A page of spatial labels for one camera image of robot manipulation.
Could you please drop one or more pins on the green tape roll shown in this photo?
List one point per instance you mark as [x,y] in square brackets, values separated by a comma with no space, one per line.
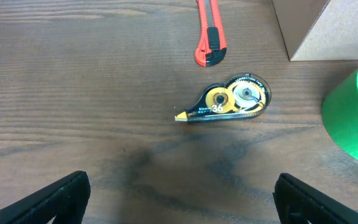
[340,115]

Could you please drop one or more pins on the black yellow correction tape dispenser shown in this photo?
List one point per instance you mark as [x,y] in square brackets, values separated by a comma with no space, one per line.
[243,96]

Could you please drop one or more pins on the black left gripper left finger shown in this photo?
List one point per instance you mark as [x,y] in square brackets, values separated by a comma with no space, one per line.
[63,201]

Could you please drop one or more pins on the brown cardboard box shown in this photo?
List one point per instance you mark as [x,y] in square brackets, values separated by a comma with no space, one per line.
[319,29]

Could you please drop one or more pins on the red utility knife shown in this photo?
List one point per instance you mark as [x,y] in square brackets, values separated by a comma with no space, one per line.
[212,46]

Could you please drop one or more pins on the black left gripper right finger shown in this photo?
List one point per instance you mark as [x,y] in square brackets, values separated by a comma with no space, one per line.
[299,203]

